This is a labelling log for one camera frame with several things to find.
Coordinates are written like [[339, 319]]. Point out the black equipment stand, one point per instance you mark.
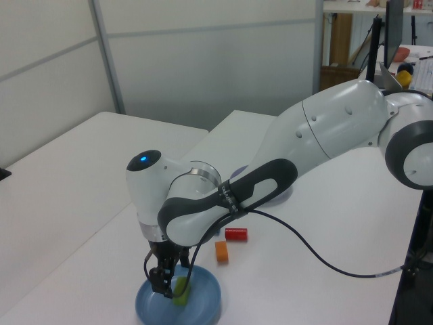
[[419, 294]]

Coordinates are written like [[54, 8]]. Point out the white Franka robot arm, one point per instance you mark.
[[338, 118]]

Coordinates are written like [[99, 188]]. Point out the dark blue ball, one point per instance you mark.
[[407, 67]]

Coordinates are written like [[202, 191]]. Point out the red bowl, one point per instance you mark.
[[403, 54]]

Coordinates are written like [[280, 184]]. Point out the wooden cabinet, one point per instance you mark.
[[340, 39]]

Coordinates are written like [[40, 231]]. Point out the orange rectangular block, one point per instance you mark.
[[222, 252]]

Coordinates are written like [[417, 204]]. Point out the red cylinder block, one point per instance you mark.
[[236, 234]]

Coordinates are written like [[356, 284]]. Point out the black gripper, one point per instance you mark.
[[165, 255]]

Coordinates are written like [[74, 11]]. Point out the blue plate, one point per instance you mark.
[[203, 298]]

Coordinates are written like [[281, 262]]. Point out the stack of papers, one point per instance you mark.
[[424, 74]]

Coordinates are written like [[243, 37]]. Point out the grey metal plate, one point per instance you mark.
[[389, 79]]

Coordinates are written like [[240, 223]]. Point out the green rectangular block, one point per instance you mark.
[[179, 299]]

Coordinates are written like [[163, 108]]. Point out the yellow ball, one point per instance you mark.
[[404, 79]]

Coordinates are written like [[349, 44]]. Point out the dark computer monitor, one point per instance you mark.
[[394, 30]]

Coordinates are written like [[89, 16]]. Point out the black monitor stand pole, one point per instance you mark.
[[375, 47]]

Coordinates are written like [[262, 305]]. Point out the grey partition post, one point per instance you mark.
[[108, 57], [319, 47]]

